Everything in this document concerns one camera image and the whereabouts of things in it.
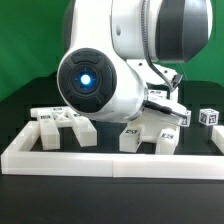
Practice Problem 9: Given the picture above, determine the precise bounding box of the white U-shaped boundary frame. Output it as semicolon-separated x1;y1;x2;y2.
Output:
1;121;224;180

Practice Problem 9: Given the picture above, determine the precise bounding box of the white tagged cube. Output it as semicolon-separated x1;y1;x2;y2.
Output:
179;110;191;127
199;108;219;126

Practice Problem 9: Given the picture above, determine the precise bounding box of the white chair seat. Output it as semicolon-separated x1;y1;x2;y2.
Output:
123;115;180;143

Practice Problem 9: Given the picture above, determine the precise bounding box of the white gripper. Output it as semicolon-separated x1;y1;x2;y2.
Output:
133;60;187;126

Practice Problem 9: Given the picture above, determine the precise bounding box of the white chair back frame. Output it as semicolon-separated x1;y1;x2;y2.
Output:
30;106;97;150

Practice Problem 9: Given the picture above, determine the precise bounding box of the white part at right edge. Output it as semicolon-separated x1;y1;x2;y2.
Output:
211;125;224;154

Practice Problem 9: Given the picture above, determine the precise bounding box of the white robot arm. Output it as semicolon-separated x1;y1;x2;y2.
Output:
57;0;213;126

